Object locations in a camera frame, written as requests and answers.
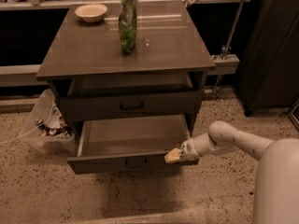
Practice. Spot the grey top drawer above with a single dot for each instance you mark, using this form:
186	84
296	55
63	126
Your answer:
126	106

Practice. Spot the grey drawer cabinet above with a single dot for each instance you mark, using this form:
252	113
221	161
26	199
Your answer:
86	60

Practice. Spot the beige bowl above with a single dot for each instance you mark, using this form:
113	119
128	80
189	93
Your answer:
91	13

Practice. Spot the clear plastic storage bin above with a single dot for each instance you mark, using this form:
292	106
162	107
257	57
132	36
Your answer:
45	128

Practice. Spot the metal pole stand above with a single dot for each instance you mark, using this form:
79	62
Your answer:
226	48

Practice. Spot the dark cabinet on right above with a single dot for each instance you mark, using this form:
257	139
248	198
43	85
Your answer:
268	75

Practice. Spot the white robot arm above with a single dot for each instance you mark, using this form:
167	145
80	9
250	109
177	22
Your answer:
276	198

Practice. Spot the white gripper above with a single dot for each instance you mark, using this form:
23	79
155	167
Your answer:
189	150

